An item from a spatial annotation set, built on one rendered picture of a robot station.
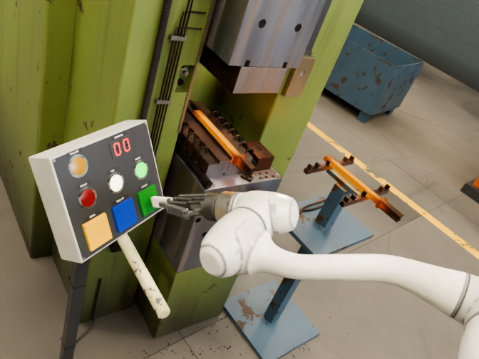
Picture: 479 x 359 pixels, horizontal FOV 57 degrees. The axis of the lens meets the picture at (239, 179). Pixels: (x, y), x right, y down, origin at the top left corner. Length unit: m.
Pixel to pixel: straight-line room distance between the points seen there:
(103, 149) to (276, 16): 0.65
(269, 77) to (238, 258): 0.77
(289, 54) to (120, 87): 0.56
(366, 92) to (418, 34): 4.48
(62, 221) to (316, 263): 0.62
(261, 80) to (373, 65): 3.67
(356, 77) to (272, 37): 3.80
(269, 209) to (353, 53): 4.26
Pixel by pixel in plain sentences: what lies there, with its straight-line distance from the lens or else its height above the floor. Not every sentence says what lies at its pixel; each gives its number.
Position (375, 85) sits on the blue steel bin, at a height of 0.44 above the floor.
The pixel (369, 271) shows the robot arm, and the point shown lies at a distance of 1.00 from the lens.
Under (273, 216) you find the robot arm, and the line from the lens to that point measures 1.04.
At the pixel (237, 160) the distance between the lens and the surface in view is 1.65.
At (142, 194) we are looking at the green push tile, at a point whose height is 1.04.
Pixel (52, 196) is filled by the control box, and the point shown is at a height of 1.10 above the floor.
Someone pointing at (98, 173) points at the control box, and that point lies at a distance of 1.19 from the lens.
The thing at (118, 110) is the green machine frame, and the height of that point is 1.13.
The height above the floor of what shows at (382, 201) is 1.00.
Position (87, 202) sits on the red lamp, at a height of 1.08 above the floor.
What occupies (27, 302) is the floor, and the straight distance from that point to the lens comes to 2.32.
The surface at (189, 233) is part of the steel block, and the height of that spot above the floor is 0.70.
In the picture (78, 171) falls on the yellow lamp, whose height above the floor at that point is 1.16.
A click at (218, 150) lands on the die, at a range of 1.68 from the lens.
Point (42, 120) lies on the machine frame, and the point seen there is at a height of 0.82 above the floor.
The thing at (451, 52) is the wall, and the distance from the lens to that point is 9.25.
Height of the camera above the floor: 1.85
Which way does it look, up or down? 33 degrees down
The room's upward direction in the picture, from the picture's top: 21 degrees clockwise
